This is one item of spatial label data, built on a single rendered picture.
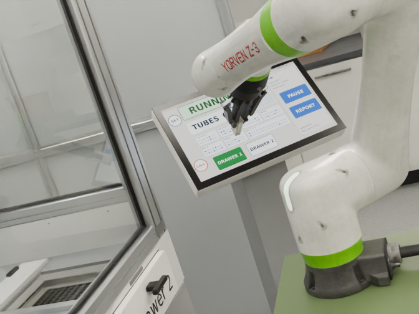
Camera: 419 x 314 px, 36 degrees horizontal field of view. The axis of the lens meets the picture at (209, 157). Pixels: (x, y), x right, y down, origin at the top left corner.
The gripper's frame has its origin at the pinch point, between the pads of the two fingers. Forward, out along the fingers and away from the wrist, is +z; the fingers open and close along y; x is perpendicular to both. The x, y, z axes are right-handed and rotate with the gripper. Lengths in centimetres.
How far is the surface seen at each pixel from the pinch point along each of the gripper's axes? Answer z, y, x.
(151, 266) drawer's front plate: -3.8, 38.7, 27.7
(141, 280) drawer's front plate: -8, 43, 31
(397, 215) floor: 172, -127, 4
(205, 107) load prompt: 17.6, -1.6, -18.2
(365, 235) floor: 168, -101, 7
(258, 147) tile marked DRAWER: 17.4, -9.3, 1.1
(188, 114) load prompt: 17.5, 4.4, -17.8
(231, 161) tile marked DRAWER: 17.3, 0.4, 1.7
